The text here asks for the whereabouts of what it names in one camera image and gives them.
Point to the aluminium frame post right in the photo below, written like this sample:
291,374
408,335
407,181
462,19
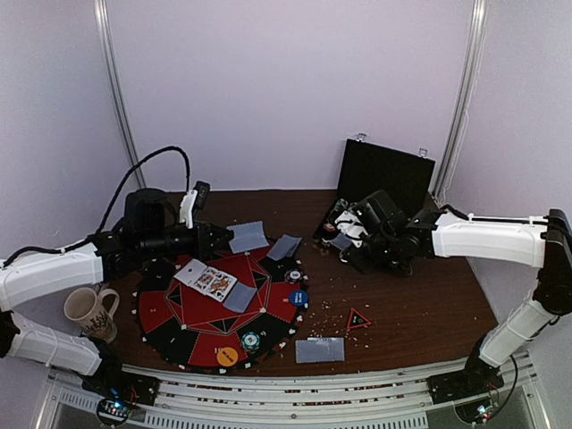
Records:
467,85

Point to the face-down board card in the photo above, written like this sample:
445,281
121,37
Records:
247,237
239,298

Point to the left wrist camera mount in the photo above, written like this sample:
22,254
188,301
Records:
193,201

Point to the white patterned mug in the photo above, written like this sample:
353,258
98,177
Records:
93,312

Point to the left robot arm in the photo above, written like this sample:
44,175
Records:
149,229

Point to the king of diamonds card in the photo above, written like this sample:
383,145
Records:
203,282

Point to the round red black poker mat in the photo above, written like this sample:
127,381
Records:
186,328

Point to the orange big blind button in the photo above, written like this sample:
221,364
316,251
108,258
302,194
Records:
227,356

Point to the left outer poker chip row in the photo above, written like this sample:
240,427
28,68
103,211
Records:
337,208

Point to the queen of spades card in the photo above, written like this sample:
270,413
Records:
220,286

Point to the aluminium frame post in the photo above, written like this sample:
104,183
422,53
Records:
467,85
113,76

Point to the red black triangle card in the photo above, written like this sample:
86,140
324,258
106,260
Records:
356,320

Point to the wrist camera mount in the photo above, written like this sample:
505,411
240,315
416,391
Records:
193,201
351,228

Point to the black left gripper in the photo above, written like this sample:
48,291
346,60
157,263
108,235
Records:
202,245

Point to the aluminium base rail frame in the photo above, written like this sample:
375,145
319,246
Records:
388,399

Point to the black poker chip case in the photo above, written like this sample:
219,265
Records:
367,167

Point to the grey playing card deck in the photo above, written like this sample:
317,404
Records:
341,242

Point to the face-down burn cards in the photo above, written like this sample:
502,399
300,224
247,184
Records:
285,246

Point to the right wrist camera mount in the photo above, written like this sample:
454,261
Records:
351,228

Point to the dealt blue card pair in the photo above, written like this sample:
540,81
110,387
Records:
331,349

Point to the aluminium frame post left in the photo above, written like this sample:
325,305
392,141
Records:
113,76

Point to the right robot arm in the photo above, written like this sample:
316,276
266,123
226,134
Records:
381,235

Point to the blue small blind button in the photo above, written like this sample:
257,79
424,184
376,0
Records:
299,298

